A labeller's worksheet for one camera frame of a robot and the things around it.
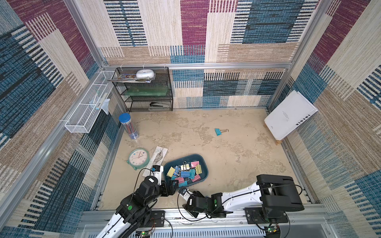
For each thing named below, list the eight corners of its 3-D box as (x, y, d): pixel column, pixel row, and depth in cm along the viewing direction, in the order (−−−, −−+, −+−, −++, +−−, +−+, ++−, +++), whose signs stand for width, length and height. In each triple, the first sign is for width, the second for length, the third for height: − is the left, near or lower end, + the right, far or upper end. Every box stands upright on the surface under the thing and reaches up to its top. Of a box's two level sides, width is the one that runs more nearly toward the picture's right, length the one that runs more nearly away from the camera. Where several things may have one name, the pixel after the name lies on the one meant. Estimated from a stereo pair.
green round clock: (126, 169, 92) (124, 167, 89) (132, 150, 100) (130, 148, 98) (147, 169, 92) (146, 167, 89) (151, 150, 100) (150, 147, 98)
